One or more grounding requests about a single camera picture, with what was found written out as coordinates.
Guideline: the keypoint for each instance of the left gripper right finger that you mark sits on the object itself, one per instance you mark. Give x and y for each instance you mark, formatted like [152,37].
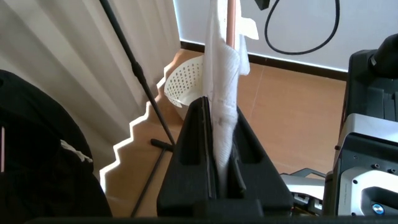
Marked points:
[264,183]

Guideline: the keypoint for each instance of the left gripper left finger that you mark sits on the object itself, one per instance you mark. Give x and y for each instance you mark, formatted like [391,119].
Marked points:
[186,180]

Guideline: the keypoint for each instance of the white garment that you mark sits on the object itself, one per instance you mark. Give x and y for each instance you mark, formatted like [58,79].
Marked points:
[222,93]

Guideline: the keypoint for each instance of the black shorts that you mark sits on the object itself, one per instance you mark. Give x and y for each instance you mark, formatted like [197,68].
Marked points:
[37,155]

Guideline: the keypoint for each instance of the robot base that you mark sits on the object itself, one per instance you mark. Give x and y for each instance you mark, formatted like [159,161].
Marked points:
[367,146]

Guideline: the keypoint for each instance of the white laundry basket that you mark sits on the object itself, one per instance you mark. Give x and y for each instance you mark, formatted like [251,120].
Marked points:
[186,81]

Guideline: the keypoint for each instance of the black clothes rack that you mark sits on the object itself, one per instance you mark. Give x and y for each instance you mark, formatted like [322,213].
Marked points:
[138,71]

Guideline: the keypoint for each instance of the beige curtain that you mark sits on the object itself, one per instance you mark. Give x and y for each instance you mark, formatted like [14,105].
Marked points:
[62,46]

